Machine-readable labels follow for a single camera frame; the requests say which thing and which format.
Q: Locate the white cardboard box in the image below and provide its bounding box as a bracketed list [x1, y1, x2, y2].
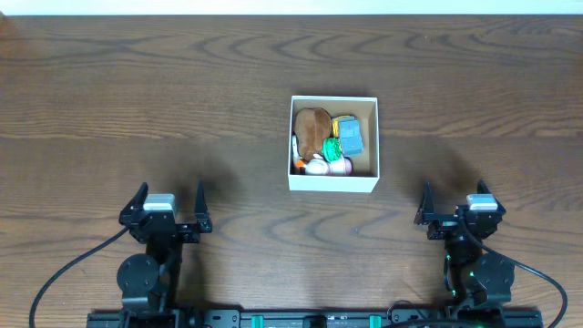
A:
[286, 96, 380, 193]

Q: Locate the brown plush toy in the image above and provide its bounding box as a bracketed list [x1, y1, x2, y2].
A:
[293, 108, 332, 161]

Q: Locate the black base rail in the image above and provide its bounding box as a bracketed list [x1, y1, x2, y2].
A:
[87, 305, 544, 328]

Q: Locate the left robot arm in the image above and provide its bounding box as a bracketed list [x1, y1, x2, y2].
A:
[117, 183, 212, 327]

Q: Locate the white duck toy pink hat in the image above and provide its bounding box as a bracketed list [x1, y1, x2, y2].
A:
[294, 156, 353, 176]

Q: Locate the right black cable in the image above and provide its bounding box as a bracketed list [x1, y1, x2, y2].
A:
[457, 216, 569, 328]

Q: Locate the left black cable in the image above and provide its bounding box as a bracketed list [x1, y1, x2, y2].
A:
[27, 226, 131, 328]

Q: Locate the white wooden paddle ball toy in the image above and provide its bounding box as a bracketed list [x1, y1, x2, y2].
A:
[291, 134, 302, 174]

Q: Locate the yellow grey toy truck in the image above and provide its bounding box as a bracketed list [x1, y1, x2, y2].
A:
[332, 116, 363, 157]

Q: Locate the green ridged plastic disc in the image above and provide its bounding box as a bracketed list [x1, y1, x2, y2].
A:
[322, 138, 343, 162]

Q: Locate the black cable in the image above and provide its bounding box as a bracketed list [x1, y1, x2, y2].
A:
[27, 226, 131, 328]
[457, 216, 569, 328]

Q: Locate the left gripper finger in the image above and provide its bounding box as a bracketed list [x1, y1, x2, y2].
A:
[194, 181, 213, 232]
[120, 182, 148, 219]

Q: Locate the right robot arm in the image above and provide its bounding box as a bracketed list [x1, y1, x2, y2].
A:
[414, 180, 515, 320]

